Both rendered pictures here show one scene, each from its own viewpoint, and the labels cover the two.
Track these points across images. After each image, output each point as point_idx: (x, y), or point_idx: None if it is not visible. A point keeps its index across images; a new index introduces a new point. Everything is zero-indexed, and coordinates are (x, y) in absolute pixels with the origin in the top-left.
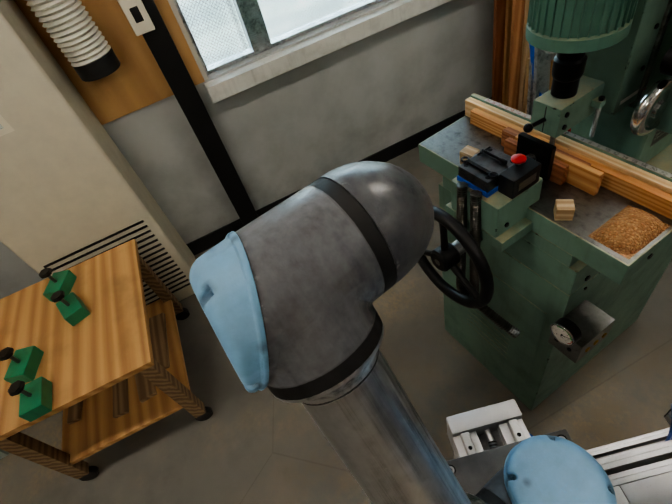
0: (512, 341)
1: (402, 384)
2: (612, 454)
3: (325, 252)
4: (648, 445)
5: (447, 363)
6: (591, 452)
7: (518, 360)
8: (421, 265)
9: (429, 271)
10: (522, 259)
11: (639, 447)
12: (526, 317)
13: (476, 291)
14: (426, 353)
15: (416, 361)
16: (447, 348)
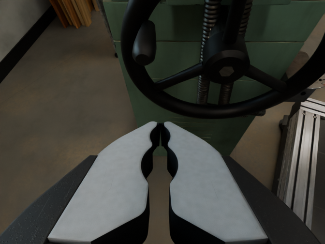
0: (217, 126)
1: (155, 215)
2: (301, 144)
3: None
4: (304, 126)
5: (167, 174)
6: (295, 153)
7: (221, 136)
8: (168, 105)
9: (181, 105)
10: (246, 35)
11: (303, 130)
12: (238, 98)
13: (280, 80)
14: (150, 180)
15: (149, 190)
16: (158, 165)
